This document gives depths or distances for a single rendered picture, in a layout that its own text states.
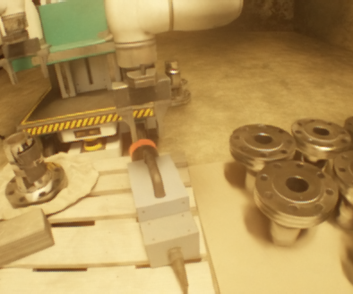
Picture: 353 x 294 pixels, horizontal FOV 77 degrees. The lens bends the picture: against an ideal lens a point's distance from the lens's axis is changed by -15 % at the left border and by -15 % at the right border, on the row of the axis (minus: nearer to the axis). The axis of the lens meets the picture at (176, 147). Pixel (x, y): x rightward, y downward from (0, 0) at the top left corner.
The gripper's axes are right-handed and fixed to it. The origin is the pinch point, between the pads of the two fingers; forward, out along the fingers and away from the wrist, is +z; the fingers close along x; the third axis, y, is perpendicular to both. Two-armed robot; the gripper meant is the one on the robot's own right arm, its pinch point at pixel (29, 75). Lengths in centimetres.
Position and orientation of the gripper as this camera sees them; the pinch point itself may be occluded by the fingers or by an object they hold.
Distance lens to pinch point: 105.6
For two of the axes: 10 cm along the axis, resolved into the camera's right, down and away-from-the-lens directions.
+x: -9.8, 1.5, -0.9
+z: 0.7, 8.4, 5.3
